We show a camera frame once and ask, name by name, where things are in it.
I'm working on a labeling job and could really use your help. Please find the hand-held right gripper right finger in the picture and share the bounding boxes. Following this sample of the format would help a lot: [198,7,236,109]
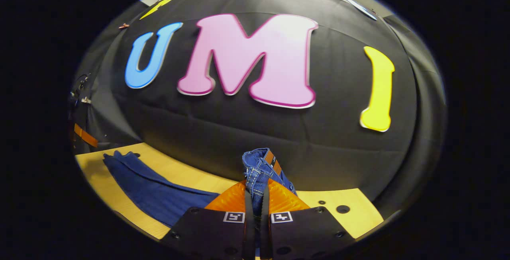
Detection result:
[260,178,355,260]

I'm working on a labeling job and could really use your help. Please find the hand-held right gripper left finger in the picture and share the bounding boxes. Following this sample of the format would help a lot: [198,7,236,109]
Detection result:
[161,180,255,260]

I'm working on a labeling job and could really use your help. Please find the blue jeans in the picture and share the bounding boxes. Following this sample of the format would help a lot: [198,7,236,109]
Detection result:
[103,148,297,248]

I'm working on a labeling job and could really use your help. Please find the black backdrop cloth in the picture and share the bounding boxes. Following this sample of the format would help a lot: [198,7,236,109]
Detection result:
[72,0,447,217]

